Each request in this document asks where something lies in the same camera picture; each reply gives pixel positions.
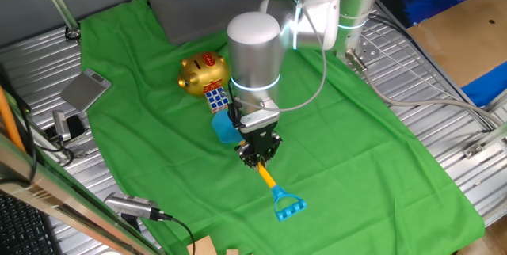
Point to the orange pole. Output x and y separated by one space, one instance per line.
8 116

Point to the green cloth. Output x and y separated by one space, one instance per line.
356 160

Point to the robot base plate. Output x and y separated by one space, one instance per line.
368 51

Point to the aluminium rail with bracket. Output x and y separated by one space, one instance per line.
485 144

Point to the golden piggy bank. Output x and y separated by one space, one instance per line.
200 73

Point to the aluminium frame beam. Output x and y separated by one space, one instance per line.
59 197

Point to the blue board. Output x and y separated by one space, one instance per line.
489 86

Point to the silver digital kitchen scale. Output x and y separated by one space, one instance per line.
83 90

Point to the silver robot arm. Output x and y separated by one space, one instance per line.
253 49

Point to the silver ribbed camera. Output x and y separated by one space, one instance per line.
126 203

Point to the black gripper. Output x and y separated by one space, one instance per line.
262 138

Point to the grey cushion pad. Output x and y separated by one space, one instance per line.
198 5

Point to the black keyboard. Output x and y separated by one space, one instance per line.
20 231

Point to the brown cardboard sheet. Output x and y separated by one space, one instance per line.
463 37

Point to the large wooden block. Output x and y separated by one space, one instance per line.
203 247

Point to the Rubik's cube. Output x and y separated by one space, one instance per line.
217 100

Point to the blue yellow toy shovel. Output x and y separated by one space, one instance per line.
226 128

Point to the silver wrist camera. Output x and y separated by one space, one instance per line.
259 120

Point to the medium wooden block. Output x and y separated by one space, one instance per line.
232 252

